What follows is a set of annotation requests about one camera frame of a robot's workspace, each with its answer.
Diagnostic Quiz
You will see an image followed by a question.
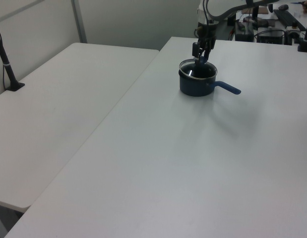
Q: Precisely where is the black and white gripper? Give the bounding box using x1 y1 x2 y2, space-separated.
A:
192 23 217 68

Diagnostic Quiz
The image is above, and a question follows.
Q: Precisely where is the glass lid with blue knob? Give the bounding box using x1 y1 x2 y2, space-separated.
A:
179 58 218 80

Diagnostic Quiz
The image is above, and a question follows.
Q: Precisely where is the dark saucepan with blue handle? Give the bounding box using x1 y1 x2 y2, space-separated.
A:
178 59 242 97

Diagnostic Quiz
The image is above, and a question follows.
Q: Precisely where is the black electronics box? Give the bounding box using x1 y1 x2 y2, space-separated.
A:
234 20 254 42

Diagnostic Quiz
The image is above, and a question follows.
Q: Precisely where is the grey control unit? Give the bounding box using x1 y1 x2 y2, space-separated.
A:
256 26 293 46

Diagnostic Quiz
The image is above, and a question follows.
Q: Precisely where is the black keyboard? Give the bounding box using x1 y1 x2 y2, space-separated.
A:
273 9 307 30

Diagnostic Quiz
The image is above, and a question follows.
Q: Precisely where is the white side table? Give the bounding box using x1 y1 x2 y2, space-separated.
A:
0 42 161 212

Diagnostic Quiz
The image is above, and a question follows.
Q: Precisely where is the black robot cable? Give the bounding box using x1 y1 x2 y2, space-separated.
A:
202 0 211 27

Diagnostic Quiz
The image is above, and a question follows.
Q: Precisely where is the black post on round base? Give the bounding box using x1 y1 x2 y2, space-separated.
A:
243 4 268 28

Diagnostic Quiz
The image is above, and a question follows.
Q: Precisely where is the black camera stand clamp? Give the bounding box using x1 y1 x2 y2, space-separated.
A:
297 14 307 53

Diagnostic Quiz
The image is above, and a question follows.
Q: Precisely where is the grey metal partition post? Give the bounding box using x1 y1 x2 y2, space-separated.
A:
70 0 88 44

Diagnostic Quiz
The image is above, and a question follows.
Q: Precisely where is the black camera stand with cable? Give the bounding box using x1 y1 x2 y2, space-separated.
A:
0 20 26 92

